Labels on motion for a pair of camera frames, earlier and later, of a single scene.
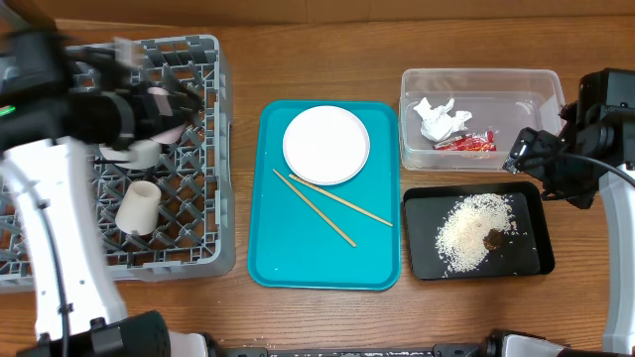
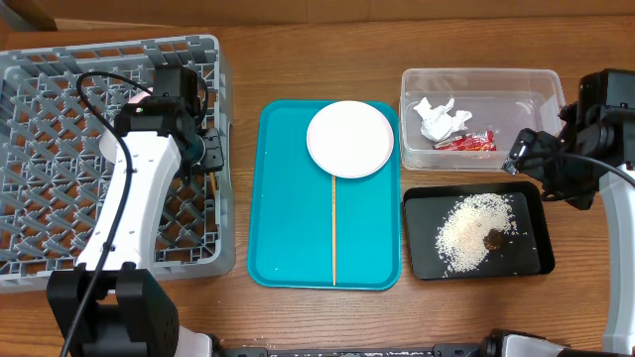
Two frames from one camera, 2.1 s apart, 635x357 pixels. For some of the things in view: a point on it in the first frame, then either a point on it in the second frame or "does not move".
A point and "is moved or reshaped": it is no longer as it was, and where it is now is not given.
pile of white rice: x=460 y=233 does not move
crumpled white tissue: x=437 y=124 does not move
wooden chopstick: x=340 y=199 to x=334 y=226
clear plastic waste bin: x=469 y=119 does not move
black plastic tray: x=478 y=231 does not move
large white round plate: x=325 y=145 is moved or reshaped
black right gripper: x=531 y=150 does not move
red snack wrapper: x=472 y=142 does not move
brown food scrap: x=493 y=239 does not move
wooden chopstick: x=316 y=208 to x=213 y=181
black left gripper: x=152 y=122 to x=214 y=159
